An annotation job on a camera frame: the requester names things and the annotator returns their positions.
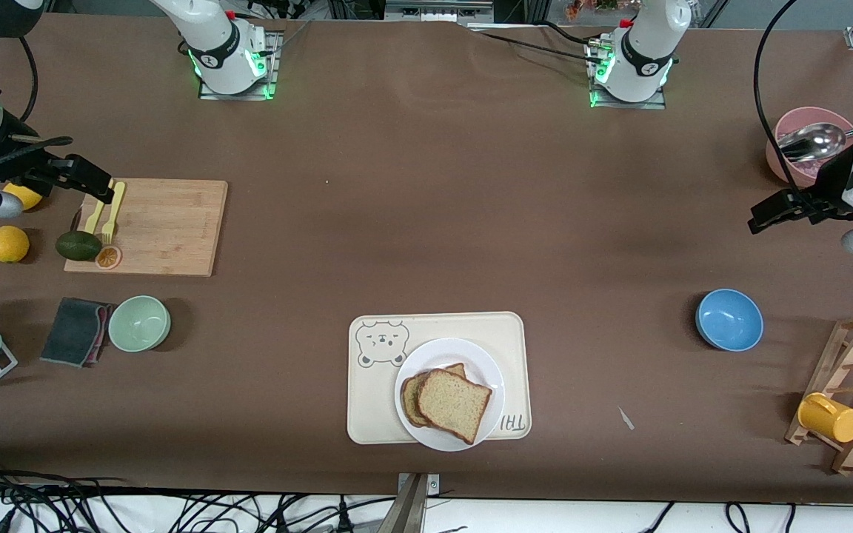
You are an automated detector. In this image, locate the black cable on table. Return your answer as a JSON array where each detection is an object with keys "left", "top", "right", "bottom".
[{"left": 471, "top": 24, "right": 609, "bottom": 66}]

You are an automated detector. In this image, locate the dark grey folded cloth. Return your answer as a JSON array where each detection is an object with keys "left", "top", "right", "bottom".
[{"left": 40, "top": 298, "right": 110, "bottom": 368}]

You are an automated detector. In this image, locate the wooden mug rack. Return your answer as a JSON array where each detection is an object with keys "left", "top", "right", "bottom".
[{"left": 784, "top": 313, "right": 853, "bottom": 476}]

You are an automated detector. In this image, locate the wooden cutting board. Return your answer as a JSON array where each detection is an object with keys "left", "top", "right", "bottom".
[{"left": 64, "top": 178, "right": 229, "bottom": 278}]

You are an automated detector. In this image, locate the metal table edge bracket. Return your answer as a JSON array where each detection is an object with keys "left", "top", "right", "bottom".
[{"left": 376, "top": 472, "right": 441, "bottom": 533}]

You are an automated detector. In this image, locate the cream bear print tray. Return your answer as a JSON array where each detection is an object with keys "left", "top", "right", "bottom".
[{"left": 347, "top": 312, "right": 532, "bottom": 446}]

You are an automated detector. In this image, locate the metal spoon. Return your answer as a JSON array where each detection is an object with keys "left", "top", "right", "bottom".
[{"left": 777, "top": 123, "right": 853, "bottom": 164}]

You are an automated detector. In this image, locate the yellow lemon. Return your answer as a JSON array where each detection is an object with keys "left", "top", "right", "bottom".
[
  {"left": 0, "top": 225, "right": 31, "bottom": 264},
  {"left": 3, "top": 183, "right": 44, "bottom": 211}
]

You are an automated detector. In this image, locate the aluminium frame structure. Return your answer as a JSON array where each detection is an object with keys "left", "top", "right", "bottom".
[{"left": 327, "top": 0, "right": 546, "bottom": 26}]

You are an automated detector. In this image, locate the yellow lemon lower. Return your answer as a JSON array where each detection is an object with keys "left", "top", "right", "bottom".
[{"left": 0, "top": 225, "right": 31, "bottom": 264}]

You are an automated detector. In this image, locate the blue bowl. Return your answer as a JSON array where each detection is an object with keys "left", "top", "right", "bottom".
[{"left": 695, "top": 289, "right": 765, "bottom": 352}]

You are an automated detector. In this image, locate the yellow mug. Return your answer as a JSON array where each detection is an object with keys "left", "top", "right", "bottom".
[{"left": 797, "top": 392, "right": 853, "bottom": 444}]

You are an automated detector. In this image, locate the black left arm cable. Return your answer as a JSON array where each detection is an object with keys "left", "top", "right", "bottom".
[{"left": 752, "top": 0, "right": 812, "bottom": 204}]

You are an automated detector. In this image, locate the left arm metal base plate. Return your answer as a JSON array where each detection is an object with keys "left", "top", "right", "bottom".
[{"left": 586, "top": 37, "right": 669, "bottom": 111}]

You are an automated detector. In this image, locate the pale green bowl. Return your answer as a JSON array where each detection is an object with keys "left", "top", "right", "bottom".
[{"left": 108, "top": 295, "right": 173, "bottom": 353}]

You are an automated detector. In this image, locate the yellow plastic fork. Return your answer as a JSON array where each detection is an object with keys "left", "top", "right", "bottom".
[{"left": 101, "top": 181, "right": 127, "bottom": 246}]

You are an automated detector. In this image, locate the pink bowl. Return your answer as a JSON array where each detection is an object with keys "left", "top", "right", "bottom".
[{"left": 766, "top": 107, "right": 853, "bottom": 188}]

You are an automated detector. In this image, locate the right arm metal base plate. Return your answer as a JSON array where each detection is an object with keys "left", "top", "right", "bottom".
[{"left": 198, "top": 30, "right": 284, "bottom": 101}]

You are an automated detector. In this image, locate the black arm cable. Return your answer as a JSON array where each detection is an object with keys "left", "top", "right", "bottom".
[
  {"left": 0, "top": 36, "right": 76, "bottom": 182},
  {"left": 752, "top": 0, "right": 812, "bottom": 204}
]

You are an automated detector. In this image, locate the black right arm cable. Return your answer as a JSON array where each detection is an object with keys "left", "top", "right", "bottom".
[{"left": 0, "top": 36, "right": 76, "bottom": 182}]

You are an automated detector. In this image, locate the black floor cable bundle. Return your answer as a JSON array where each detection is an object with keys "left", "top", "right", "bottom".
[{"left": 0, "top": 459, "right": 398, "bottom": 533}]

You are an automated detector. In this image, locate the white round plate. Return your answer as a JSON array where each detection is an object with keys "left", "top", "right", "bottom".
[{"left": 395, "top": 338, "right": 507, "bottom": 453}]

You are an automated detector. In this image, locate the brown bread slice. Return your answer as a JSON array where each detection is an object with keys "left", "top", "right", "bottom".
[
  {"left": 400, "top": 363, "right": 467, "bottom": 429},
  {"left": 417, "top": 368, "right": 494, "bottom": 446}
]

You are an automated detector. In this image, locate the green avocado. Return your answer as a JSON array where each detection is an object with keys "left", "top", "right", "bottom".
[{"left": 55, "top": 230, "right": 104, "bottom": 263}]

